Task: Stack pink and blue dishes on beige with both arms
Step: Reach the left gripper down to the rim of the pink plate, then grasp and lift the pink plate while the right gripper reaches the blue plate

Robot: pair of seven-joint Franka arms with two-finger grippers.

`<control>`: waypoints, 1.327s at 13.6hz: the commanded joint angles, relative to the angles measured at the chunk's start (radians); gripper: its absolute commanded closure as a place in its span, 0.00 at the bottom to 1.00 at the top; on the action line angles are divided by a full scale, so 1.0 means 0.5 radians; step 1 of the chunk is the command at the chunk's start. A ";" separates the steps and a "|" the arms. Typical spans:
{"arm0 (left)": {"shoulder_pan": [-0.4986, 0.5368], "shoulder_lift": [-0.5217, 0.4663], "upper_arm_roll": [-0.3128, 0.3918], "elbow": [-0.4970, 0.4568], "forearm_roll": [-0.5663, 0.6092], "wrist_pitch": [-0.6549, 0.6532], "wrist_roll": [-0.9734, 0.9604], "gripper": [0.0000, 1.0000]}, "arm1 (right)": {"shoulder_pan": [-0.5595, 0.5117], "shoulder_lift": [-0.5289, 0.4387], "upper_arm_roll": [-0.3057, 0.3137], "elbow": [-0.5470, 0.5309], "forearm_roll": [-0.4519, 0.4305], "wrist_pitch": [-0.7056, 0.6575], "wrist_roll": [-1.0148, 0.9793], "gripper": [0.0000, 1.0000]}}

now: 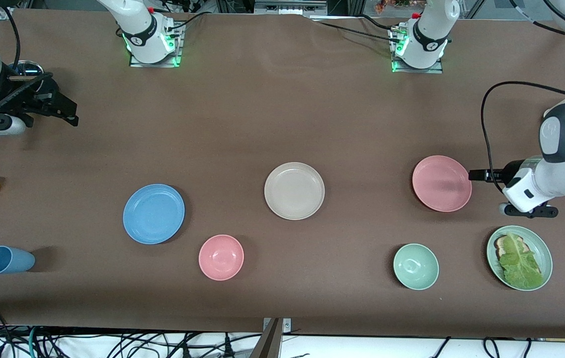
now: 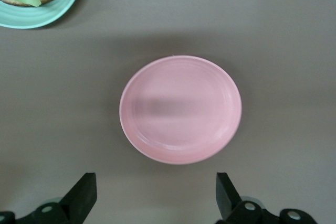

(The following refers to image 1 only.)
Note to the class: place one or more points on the aluminium frame rail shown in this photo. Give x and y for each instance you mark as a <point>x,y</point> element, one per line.
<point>3,13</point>

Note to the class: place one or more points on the glass lid with blue knob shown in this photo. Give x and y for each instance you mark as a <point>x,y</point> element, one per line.
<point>26,67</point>

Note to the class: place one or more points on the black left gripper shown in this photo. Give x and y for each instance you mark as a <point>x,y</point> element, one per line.
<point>509,172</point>

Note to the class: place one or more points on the green lettuce leaf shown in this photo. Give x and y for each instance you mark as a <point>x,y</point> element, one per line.
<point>521,266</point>

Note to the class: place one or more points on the blue cup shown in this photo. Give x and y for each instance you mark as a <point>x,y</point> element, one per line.
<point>9,260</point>

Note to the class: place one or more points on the pink plate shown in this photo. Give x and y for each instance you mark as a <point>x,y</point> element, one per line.
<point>442,183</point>

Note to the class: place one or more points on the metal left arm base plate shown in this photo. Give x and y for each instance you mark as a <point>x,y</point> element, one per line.
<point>436,70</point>

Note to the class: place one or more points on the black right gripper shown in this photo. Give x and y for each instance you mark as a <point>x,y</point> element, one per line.
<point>28,98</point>

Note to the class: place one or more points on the green plate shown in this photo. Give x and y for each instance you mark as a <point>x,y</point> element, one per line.
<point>545,251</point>

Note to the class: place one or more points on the grey metal box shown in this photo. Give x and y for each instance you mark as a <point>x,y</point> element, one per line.
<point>289,7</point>

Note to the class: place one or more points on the brown table cover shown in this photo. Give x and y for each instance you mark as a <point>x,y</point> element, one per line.
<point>282,99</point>

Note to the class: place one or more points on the toasted bread slice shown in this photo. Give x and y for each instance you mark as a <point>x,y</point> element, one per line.
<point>501,244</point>

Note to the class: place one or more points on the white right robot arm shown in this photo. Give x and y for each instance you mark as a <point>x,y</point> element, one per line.
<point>138,25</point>

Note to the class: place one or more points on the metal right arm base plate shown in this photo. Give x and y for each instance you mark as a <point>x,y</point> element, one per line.
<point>179,49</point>

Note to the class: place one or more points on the beige plate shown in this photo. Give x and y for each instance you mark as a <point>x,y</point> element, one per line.
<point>294,191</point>

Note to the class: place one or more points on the blue plate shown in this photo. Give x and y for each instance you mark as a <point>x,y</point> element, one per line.
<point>153,214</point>

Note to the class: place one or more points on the small green bowl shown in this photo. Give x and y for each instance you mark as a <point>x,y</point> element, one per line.
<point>416,266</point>

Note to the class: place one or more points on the metal table bracket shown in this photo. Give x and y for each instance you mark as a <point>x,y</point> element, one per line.
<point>273,340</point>

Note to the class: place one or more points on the small pink bowl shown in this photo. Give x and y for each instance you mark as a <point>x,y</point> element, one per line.
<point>221,257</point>

